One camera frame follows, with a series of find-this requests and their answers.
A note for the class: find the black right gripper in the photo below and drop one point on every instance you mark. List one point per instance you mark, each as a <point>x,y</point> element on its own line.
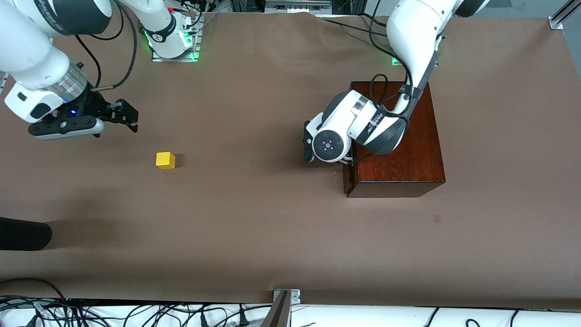
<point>96,106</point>

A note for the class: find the yellow cube block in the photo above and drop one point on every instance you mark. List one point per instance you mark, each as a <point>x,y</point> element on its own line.
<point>165,161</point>

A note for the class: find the wooden drawer with dark front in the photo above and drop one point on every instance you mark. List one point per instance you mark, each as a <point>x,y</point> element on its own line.
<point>349,181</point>

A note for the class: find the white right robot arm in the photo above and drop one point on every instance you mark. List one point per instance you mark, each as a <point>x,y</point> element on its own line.
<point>27,54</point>

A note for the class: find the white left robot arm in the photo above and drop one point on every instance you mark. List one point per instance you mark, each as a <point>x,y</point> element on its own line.
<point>417,27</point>

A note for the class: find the black cylinder object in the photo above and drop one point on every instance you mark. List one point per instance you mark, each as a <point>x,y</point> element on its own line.
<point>22,234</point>

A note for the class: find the grey metal electronics box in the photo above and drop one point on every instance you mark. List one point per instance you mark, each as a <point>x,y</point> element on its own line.
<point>295,6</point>

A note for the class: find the dark brown wooden cabinet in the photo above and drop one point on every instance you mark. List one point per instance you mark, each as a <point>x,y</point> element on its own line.
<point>417,154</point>

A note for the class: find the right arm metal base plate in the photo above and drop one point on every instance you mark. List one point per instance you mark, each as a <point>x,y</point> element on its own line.
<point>174,59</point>

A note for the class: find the aluminium table edge rail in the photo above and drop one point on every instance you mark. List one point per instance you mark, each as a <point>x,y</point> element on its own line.
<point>3,84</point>

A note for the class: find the silver metal mounting bracket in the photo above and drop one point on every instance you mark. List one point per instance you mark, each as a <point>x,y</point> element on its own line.
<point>295,296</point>

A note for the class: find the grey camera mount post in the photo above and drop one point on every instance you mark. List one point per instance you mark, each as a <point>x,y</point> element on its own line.
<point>278,313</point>

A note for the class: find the silver table corner bracket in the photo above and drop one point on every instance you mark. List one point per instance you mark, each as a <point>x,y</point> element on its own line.
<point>556,22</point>

